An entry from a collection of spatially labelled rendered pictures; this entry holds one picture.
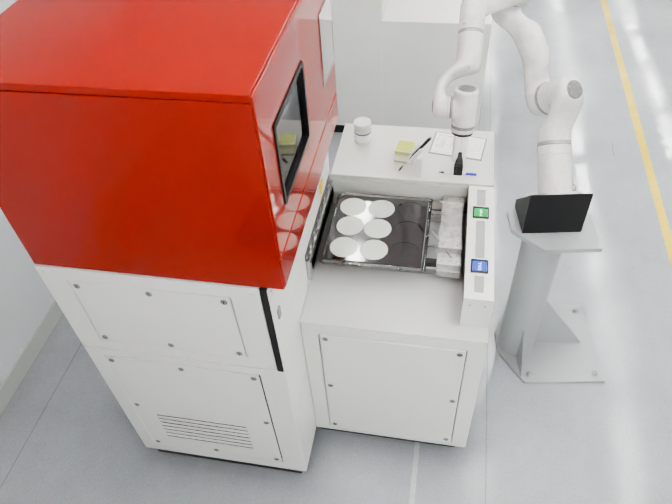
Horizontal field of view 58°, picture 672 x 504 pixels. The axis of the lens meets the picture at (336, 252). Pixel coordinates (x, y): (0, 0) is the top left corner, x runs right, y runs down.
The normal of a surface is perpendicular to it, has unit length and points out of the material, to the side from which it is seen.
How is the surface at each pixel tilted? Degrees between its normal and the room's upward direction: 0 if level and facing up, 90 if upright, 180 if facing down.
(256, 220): 90
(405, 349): 90
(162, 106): 90
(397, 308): 0
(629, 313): 0
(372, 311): 0
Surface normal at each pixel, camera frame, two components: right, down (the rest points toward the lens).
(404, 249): -0.06, -0.69
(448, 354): -0.18, 0.72
